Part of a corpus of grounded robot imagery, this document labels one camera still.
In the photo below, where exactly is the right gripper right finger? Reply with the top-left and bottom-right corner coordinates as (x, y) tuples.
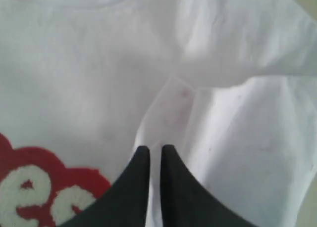
(160, 145), (250, 227)

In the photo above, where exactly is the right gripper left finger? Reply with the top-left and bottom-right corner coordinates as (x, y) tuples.
(62, 146), (151, 227)

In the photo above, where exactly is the white t-shirt red print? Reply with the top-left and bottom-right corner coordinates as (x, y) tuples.
(0, 0), (317, 227)

